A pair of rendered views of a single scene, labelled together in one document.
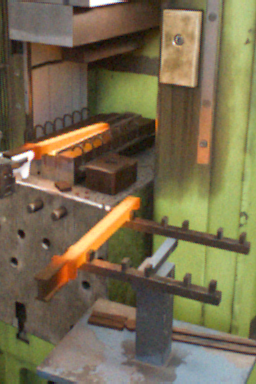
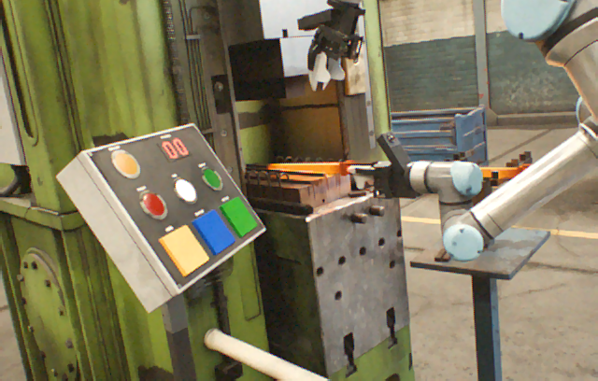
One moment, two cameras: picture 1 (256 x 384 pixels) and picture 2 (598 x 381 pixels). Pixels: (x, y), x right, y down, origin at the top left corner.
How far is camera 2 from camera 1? 209 cm
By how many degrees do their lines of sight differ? 74
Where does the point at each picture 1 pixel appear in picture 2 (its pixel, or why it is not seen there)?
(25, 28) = (299, 63)
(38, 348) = (364, 365)
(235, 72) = (377, 77)
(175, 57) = (355, 73)
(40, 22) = not seen: hidden behind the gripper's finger
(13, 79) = (221, 142)
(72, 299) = (385, 286)
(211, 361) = not seen: hidden behind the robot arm
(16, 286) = (342, 320)
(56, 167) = (336, 185)
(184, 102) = (358, 106)
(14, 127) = not seen: hidden behind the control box
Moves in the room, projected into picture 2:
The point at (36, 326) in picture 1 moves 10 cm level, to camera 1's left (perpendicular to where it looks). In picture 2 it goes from (363, 343) to (359, 361)
